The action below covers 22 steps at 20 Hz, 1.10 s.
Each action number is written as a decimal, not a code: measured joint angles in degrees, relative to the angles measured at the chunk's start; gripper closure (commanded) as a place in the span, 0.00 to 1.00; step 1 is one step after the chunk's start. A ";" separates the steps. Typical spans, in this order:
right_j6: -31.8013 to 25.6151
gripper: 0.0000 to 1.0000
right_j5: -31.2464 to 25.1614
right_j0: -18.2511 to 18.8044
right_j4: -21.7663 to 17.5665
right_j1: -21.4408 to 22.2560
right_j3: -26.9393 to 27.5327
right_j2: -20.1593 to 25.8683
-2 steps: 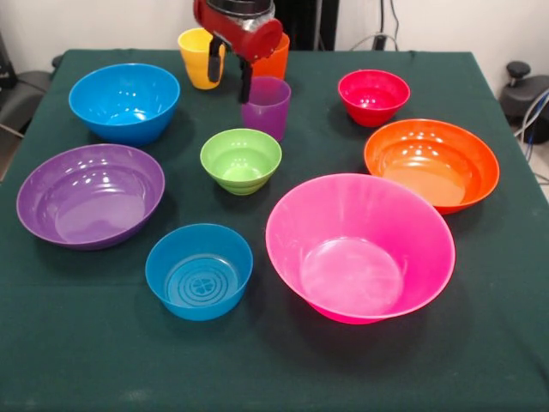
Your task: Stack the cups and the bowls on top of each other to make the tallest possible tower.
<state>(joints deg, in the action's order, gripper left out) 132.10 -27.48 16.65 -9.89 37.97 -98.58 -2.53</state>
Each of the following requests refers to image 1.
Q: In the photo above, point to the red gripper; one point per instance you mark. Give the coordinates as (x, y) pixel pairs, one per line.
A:
(244, 36)

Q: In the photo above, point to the purple plastic cup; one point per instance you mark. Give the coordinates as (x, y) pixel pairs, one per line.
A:
(268, 116)

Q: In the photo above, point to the yellow plastic cup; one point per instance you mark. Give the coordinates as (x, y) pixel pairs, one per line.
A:
(195, 64)

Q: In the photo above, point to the orange plastic cup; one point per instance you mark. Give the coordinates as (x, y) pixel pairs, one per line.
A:
(276, 62)

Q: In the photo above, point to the green plastic bowl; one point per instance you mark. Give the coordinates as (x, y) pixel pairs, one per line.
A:
(240, 167)

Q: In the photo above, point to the large blue plastic bowl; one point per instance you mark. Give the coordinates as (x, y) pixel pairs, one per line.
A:
(124, 111)

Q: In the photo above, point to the red plastic bowl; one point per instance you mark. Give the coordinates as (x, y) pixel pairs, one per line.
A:
(373, 103)

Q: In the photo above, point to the purple plastic bowl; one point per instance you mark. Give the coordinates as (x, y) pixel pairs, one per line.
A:
(86, 201)

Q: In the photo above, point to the small blue plastic bowl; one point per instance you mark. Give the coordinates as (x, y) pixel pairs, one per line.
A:
(197, 279)

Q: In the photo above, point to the black chair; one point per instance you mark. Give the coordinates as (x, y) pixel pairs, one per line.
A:
(21, 94)

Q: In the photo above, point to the orange plastic bowl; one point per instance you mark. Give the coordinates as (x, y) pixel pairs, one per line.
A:
(429, 167)

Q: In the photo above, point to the pink plastic bowl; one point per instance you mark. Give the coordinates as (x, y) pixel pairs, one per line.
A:
(356, 257)

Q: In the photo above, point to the dark green tablecloth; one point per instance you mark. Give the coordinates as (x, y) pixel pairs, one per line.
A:
(274, 365)

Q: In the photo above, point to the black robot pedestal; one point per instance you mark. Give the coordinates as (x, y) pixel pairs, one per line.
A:
(300, 21)

